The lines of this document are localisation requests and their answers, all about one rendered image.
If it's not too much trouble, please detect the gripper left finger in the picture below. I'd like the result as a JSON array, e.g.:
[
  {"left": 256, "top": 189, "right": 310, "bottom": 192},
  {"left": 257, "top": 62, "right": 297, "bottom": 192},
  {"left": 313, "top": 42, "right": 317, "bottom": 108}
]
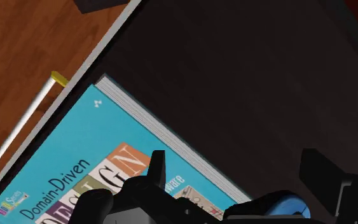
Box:
[{"left": 68, "top": 150, "right": 226, "bottom": 224}]

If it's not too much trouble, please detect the blue paperback book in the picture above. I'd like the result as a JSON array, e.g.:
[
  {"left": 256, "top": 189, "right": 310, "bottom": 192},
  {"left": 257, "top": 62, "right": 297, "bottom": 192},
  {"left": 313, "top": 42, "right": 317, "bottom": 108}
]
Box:
[{"left": 0, "top": 73, "right": 252, "bottom": 224}]

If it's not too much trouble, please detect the dark chest with white handle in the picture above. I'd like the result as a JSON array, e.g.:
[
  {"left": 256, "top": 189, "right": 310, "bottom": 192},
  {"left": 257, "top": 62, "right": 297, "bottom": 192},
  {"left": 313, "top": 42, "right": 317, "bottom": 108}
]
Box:
[{"left": 0, "top": 0, "right": 358, "bottom": 224}]

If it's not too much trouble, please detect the blue and black round object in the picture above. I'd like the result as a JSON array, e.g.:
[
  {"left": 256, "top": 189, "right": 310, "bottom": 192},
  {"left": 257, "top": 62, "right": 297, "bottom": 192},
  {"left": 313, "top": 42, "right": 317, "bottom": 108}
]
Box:
[{"left": 223, "top": 190, "right": 312, "bottom": 220}]

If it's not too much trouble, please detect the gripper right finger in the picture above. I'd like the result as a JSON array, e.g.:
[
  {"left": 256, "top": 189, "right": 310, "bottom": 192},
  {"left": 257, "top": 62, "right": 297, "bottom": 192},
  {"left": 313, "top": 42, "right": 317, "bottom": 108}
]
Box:
[{"left": 299, "top": 148, "right": 358, "bottom": 224}]

